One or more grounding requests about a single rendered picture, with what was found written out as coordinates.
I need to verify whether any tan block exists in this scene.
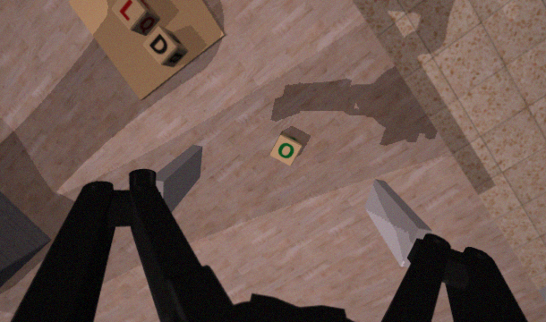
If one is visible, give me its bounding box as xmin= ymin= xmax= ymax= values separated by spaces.
xmin=143 ymin=26 xmax=188 ymax=67
xmin=270 ymin=131 xmax=303 ymax=165
xmin=112 ymin=0 xmax=160 ymax=36

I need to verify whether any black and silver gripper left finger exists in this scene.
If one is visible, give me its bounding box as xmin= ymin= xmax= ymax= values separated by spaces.
xmin=11 ymin=145 xmax=244 ymax=322

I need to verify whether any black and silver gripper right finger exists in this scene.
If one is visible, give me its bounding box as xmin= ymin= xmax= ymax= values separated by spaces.
xmin=364 ymin=179 xmax=528 ymax=322

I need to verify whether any tan square mat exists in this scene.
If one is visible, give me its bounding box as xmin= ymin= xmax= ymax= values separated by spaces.
xmin=68 ymin=0 xmax=225 ymax=100

